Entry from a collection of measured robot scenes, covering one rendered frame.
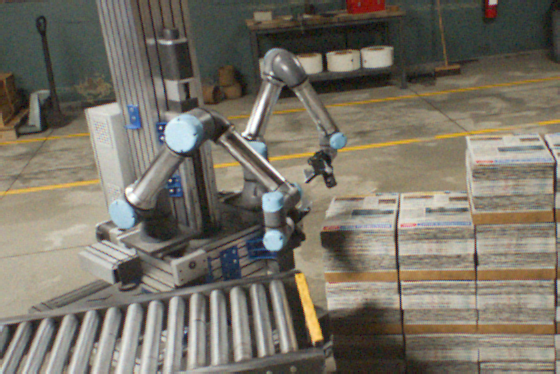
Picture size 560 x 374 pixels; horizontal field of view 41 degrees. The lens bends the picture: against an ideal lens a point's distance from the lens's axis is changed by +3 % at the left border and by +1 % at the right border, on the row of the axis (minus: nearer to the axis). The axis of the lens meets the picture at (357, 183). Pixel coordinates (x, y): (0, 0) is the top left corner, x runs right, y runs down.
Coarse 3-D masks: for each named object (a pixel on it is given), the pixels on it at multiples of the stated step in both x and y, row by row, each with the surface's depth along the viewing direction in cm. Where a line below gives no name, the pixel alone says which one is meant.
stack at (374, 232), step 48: (432, 192) 303; (336, 240) 276; (384, 240) 273; (432, 240) 272; (480, 240) 270; (528, 240) 268; (336, 288) 283; (384, 288) 280; (432, 288) 278; (480, 288) 276; (528, 288) 274; (336, 336) 291; (384, 336) 288; (432, 336) 285; (480, 336) 283; (528, 336) 281
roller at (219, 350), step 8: (216, 296) 237; (224, 296) 240; (216, 304) 232; (224, 304) 234; (216, 312) 227; (224, 312) 229; (216, 320) 223; (224, 320) 224; (216, 328) 218; (224, 328) 219; (216, 336) 214; (224, 336) 215; (216, 344) 210; (224, 344) 210; (216, 352) 206; (224, 352) 206; (216, 360) 202; (224, 360) 203
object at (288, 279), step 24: (192, 288) 244; (216, 288) 242; (264, 288) 245; (288, 288) 247; (48, 312) 237; (72, 312) 235; (144, 312) 239; (168, 312) 241; (96, 336) 239; (120, 336) 241
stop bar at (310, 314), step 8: (296, 280) 240; (304, 280) 238; (304, 288) 233; (304, 296) 228; (304, 304) 223; (312, 304) 223; (304, 312) 221; (312, 312) 218; (312, 320) 214; (312, 328) 210; (320, 328) 210; (312, 336) 206; (320, 336) 205; (320, 344) 204
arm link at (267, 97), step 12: (264, 60) 320; (264, 72) 315; (264, 84) 317; (276, 84) 316; (264, 96) 316; (276, 96) 318; (264, 108) 317; (252, 120) 319; (264, 120) 319; (240, 132) 321; (252, 132) 319; (264, 132) 321
